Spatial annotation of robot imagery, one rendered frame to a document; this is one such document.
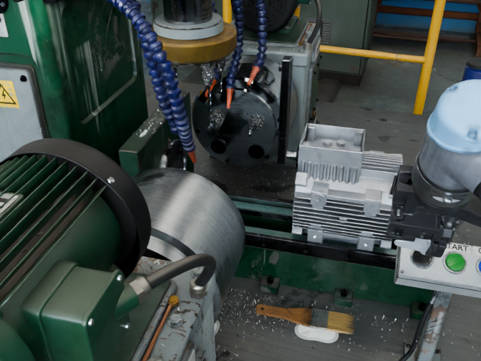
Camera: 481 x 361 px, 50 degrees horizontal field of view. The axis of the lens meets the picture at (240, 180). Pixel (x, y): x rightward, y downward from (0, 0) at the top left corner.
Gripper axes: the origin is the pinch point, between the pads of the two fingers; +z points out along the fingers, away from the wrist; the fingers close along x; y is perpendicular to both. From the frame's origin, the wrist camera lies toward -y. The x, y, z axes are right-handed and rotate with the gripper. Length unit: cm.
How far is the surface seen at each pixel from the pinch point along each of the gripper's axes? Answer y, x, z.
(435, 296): -3.6, 4.1, 12.1
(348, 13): 31, -268, 217
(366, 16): 17, -267, 217
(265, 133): 35, -36, 31
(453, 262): -4.7, 0.3, 4.9
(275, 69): 35, -53, 27
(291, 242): 23.1, -6.6, 25.7
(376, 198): 7.6, -12.5, 11.8
